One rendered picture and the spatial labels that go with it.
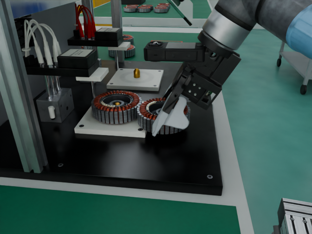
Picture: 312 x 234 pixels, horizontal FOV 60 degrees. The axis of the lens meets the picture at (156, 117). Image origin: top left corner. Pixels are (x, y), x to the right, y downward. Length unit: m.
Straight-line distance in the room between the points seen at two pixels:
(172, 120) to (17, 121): 0.26
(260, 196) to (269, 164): 0.31
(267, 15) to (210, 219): 0.31
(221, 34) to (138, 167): 0.26
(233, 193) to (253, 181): 1.22
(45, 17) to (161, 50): 0.45
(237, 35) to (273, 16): 0.07
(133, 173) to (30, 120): 0.19
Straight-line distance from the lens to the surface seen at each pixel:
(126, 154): 0.52
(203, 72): 0.52
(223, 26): 0.48
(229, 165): 0.54
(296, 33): 0.43
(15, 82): 0.43
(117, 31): 0.80
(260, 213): 1.53
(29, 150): 0.49
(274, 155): 1.96
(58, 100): 0.63
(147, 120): 0.54
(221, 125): 0.67
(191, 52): 0.50
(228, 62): 0.51
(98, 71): 0.61
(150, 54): 0.51
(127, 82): 0.81
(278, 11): 0.44
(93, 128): 0.58
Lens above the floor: 1.08
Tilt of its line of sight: 29 degrees down
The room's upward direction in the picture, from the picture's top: straight up
